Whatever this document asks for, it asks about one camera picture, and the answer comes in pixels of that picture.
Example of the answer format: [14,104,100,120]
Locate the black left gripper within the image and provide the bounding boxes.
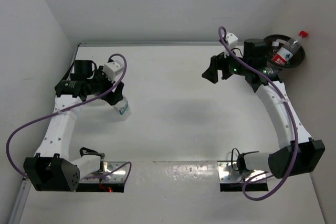
[86,66,123,105]

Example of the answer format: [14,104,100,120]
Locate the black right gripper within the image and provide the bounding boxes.
[202,45,250,83]

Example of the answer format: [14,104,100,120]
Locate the blue label clear bottle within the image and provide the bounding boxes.
[113,96,132,122]

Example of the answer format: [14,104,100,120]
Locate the red cap labelled bottle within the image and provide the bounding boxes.
[271,30,309,66]

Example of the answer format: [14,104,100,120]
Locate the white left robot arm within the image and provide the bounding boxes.
[24,59,125,191]

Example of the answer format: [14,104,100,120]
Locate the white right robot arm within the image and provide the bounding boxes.
[202,33,325,179]

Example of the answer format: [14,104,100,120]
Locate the brown bin black rim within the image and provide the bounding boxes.
[264,34,306,79]

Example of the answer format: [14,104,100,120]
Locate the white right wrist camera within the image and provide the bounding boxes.
[225,33,238,50]

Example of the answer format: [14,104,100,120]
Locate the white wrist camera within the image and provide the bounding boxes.
[225,33,238,50]
[102,61,124,82]

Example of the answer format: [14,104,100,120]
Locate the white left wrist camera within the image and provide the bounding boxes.
[102,61,124,82]

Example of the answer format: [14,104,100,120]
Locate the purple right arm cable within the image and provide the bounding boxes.
[217,26,299,201]

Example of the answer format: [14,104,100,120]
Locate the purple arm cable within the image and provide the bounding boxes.
[5,54,132,183]
[217,26,299,201]

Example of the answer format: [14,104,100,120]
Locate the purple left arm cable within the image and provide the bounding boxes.
[5,54,132,183]

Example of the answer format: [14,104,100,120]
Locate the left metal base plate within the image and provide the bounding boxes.
[80,161,129,184]

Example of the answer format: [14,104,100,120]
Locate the metal base plate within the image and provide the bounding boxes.
[217,161,266,184]
[80,161,129,184]

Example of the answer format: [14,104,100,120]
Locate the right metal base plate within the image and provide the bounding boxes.
[217,161,266,184]

